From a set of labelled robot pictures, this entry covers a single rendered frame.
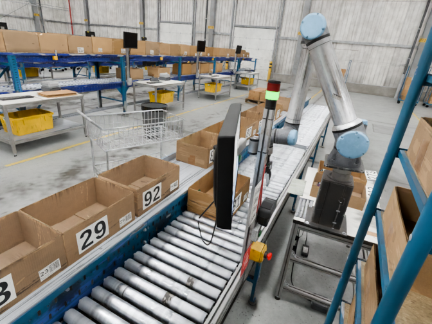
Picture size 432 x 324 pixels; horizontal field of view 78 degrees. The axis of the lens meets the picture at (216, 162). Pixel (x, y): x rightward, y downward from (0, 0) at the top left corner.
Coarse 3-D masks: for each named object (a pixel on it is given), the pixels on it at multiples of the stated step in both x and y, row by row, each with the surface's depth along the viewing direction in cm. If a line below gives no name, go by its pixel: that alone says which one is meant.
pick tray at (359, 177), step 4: (320, 160) 255; (320, 164) 256; (320, 168) 258; (324, 168) 256; (328, 168) 255; (332, 168) 254; (320, 172) 231; (352, 172) 248; (356, 172) 247; (356, 176) 248; (360, 176) 247; (364, 176) 232; (356, 180) 222; (360, 180) 221; (364, 180) 228
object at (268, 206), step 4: (264, 200) 131; (268, 200) 131; (272, 200) 132; (264, 204) 128; (268, 204) 128; (272, 204) 128; (260, 208) 126; (264, 208) 126; (268, 208) 125; (272, 208) 127; (260, 212) 126; (264, 212) 125; (268, 212) 124; (272, 212) 126; (260, 216) 127; (264, 216) 126; (268, 216) 125; (264, 220) 129; (268, 220) 131; (260, 224) 130; (264, 224) 129
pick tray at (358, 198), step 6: (318, 174) 228; (318, 180) 230; (312, 186) 205; (318, 186) 203; (354, 186) 219; (360, 186) 216; (312, 192) 207; (354, 192) 219; (360, 192) 218; (354, 198) 194; (360, 198) 193; (348, 204) 198; (354, 204) 196; (360, 204) 194
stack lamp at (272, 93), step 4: (268, 84) 103; (272, 84) 102; (276, 84) 101; (280, 84) 103; (268, 88) 103; (272, 88) 102; (276, 88) 102; (268, 92) 103; (272, 92) 102; (276, 92) 103; (268, 96) 104; (272, 96) 103; (276, 96) 103
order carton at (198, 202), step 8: (208, 176) 196; (240, 176) 195; (192, 184) 175; (200, 184) 186; (208, 184) 199; (240, 184) 198; (248, 184) 191; (192, 192) 170; (200, 192) 167; (208, 192) 199; (240, 192) 177; (248, 192) 197; (192, 200) 172; (200, 200) 169; (208, 200) 166; (240, 200) 182; (192, 208) 175; (200, 208) 171; (208, 208) 168; (208, 216) 170
